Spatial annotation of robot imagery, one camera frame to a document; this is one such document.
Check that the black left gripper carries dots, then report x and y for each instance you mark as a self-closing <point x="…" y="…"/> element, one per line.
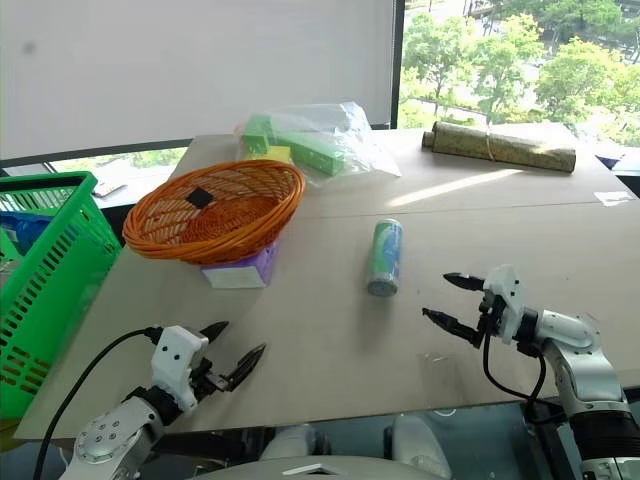
<point x="210" y="382"/>

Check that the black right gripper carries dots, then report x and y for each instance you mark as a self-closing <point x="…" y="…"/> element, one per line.
<point x="487" y="315"/>

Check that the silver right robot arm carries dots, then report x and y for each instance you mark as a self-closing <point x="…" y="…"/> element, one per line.
<point x="585" y="370"/>

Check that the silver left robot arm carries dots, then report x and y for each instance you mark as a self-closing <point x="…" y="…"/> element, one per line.
<point x="115" y="435"/>

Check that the orange wicker basket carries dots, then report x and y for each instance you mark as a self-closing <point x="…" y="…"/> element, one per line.
<point x="225" y="230"/>

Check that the green plastic shopping basket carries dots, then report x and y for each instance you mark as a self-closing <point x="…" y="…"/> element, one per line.
<point x="50" y="290"/>

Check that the blue plastic bag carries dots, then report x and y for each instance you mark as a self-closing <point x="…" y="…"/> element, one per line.
<point x="25" y="230"/>

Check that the small clear tape scrap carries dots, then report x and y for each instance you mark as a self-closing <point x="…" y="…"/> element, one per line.
<point x="436" y="357"/>

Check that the purple and white box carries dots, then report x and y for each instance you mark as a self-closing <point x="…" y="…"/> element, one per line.
<point x="240" y="275"/>

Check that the green and blue drink can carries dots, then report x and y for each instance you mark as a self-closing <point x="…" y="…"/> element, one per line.
<point x="386" y="255"/>

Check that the grey rounded shape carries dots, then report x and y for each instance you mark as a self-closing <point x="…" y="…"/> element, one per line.
<point x="417" y="442"/>
<point x="295" y="442"/>

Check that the black square tag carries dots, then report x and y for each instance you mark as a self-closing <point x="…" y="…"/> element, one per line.
<point x="198" y="198"/>

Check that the rolled olive mat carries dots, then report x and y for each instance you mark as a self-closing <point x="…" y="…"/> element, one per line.
<point x="505" y="147"/>

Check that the clear plastic bag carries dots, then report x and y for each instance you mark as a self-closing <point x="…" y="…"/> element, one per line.
<point x="360" y="145"/>

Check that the clear tape piece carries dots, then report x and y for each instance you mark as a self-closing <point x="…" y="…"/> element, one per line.
<point x="615" y="198"/>

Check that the flat white and red object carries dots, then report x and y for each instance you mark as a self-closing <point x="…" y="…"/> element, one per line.
<point x="111" y="190"/>

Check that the yellow block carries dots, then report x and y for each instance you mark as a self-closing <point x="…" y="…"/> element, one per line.
<point x="279" y="153"/>

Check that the purple object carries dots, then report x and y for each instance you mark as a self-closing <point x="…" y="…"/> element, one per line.
<point x="611" y="160"/>

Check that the long green box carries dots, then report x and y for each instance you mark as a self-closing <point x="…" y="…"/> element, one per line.
<point x="315" y="152"/>

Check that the short green box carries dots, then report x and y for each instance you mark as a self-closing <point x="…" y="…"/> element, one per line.
<point x="260" y="132"/>

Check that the green trees outside window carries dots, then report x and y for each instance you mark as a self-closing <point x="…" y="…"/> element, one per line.
<point x="525" y="60"/>

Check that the white roller blind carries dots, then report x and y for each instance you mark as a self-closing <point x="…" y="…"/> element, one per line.
<point x="200" y="65"/>

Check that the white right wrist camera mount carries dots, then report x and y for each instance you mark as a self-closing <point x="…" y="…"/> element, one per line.
<point x="507" y="300"/>

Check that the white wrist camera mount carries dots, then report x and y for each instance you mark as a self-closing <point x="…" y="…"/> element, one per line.
<point x="175" y="357"/>
<point x="507" y="300"/>

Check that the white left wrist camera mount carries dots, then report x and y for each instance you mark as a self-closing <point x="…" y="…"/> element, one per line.
<point x="175" y="357"/>

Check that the black window frame post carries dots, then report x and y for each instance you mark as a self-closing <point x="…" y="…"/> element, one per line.
<point x="396" y="60"/>

